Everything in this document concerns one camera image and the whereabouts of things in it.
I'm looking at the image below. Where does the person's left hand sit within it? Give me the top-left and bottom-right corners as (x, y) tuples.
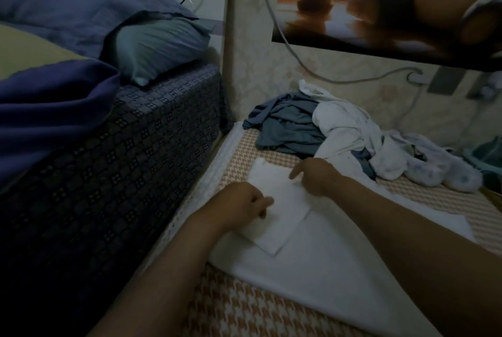
(202, 181), (276, 233)

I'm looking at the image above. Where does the person's right hand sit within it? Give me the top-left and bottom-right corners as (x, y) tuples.
(289, 157), (346, 199)

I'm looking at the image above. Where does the pile of grey-blue clothes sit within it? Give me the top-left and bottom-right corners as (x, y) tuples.
(243, 91), (378, 181)

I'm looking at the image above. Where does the white T-shirt with letter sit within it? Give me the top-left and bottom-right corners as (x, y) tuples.
(208, 156), (477, 337)

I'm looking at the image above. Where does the white printed slipper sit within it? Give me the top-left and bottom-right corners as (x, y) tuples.
(424, 135), (484, 194)
(402, 145), (448, 187)

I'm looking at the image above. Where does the person's right forearm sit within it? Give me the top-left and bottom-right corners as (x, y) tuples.
(329, 180), (502, 337)

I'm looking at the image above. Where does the person's left forearm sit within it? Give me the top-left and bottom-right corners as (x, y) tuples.
(86, 219), (236, 337)

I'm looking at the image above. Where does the dark patterned bed cover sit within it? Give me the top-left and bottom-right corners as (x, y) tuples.
(0, 62), (234, 337)

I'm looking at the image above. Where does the teal round bunny lamp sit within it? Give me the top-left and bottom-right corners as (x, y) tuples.
(471, 137), (502, 186)

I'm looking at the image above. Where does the grey-green pillow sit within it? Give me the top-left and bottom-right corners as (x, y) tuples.
(110, 18), (214, 88)

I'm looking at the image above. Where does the white charger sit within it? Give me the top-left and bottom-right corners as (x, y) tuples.
(478, 72), (502, 102)

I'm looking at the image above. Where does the blue folded blanket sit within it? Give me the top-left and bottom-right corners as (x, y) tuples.
(0, 58), (122, 193)

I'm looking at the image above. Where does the yellow-green cushion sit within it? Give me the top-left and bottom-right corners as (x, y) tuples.
(0, 23), (89, 83)

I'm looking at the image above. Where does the long white cable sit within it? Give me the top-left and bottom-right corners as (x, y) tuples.
(251, 0), (428, 87)

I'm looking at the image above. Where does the white wall plug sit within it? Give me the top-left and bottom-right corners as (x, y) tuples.
(406, 71), (431, 87)

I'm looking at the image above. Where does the grey wall socket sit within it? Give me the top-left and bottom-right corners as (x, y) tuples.
(427, 66), (467, 97)

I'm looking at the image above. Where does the cartoon bear wall poster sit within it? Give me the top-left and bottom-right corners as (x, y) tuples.
(272, 0), (502, 73)

